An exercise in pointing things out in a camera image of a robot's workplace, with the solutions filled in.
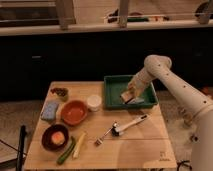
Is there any orange yellow toy food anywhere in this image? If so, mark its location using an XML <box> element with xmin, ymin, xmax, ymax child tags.
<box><xmin>51</xmin><ymin>131</ymin><xmax>65</xmax><ymax>145</ymax></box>

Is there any metal fork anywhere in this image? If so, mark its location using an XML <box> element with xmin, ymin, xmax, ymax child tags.
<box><xmin>94</xmin><ymin>122</ymin><xmax>117</xmax><ymax>146</ymax></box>

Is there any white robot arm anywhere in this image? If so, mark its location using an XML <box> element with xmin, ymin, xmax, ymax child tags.
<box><xmin>128</xmin><ymin>55</ymin><xmax>213</xmax><ymax>171</ymax></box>

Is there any grey cloth in tray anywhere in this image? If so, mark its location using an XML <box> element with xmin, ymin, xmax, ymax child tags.
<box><xmin>127</xmin><ymin>97</ymin><xmax>144</xmax><ymax>104</ymax></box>

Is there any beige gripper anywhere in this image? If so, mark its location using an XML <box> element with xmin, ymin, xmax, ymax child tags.
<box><xmin>127</xmin><ymin>70</ymin><xmax>155</xmax><ymax>98</ymax></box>

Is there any green toy vegetable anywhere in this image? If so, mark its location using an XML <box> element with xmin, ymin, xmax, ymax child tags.
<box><xmin>57</xmin><ymin>136</ymin><xmax>76</xmax><ymax>165</ymax></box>

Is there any blue sponge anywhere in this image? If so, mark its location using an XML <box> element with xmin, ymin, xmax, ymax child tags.
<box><xmin>41</xmin><ymin>101</ymin><xmax>59</xmax><ymax>121</ymax></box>

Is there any dark brown bowl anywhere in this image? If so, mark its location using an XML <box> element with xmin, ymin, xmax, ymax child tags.
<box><xmin>41</xmin><ymin>124</ymin><xmax>69</xmax><ymax>151</ymax></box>

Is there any green plastic tray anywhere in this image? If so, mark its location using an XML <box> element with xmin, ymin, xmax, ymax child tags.
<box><xmin>104</xmin><ymin>75</ymin><xmax>158</xmax><ymax>110</ymax></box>

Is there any tan wooden eraser block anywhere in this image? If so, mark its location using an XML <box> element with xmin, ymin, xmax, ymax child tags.
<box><xmin>120</xmin><ymin>91</ymin><xmax>134</xmax><ymax>103</ymax></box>

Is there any orange bowl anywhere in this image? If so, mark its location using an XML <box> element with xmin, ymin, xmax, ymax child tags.
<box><xmin>61</xmin><ymin>100</ymin><xmax>88</xmax><ymax>126</ymax></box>

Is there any white handled kitchen tool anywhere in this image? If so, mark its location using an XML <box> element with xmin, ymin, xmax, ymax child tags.
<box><xmin>112</xmin><ymin>115</ymin><xmax>148</xmax><ymax>136</ymax></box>

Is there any black pole at left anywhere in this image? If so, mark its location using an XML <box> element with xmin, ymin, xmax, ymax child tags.
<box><xmin>16</xmin><ymin>125</ymin><xmax>27</xmax><ymax>171</ymax></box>

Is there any pale yellow toy vegetable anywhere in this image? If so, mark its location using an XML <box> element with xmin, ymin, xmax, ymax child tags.
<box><xmin>73</xmin><ymin>132</ymin><xmax>86</xmax><ymax>159</ymax></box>

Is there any white cup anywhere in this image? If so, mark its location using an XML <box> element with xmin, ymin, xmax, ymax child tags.
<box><xmin>86</xmin><ymin>95</ymin><xmax>102</xmax><ymax>112</ymax></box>

